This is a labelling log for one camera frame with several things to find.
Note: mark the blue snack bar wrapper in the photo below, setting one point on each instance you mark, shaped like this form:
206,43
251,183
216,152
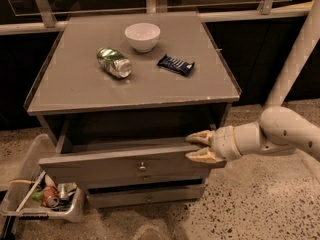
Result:
175,65

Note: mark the white diagonal pole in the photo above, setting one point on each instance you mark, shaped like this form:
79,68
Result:
301,50

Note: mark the grey drawer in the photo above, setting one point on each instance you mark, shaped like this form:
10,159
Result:
93,149
146,196
143,179

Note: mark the grey drawer cabinet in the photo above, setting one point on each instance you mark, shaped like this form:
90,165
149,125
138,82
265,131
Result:
75,87

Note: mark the grey bottom drawer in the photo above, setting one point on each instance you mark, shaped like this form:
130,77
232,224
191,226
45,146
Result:
146,196

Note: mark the red soda can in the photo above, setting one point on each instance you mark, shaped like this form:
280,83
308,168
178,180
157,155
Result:
50,197

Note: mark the white ceramic bowl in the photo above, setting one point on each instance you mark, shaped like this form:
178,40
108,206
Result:
143,37

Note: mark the silver can in bin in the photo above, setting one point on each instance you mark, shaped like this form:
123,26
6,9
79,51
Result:
63,193

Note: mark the grey top drawer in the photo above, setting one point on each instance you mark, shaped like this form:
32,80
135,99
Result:
93,149

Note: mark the grey middle drawer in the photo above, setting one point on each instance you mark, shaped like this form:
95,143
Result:
143,179

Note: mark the metal railing with glass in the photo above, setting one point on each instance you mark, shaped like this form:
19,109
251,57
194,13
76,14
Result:
40,16

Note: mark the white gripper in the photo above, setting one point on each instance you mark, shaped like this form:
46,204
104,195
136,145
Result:
222,144

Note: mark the green crushed soda can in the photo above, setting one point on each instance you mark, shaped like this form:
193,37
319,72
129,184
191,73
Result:
114,63

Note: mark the white stick in bin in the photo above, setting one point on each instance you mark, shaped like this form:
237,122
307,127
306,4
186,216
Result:
30,192

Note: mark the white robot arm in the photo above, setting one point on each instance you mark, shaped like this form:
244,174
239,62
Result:
278,129

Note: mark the clear plastic bin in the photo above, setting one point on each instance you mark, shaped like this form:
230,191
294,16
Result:
70,210

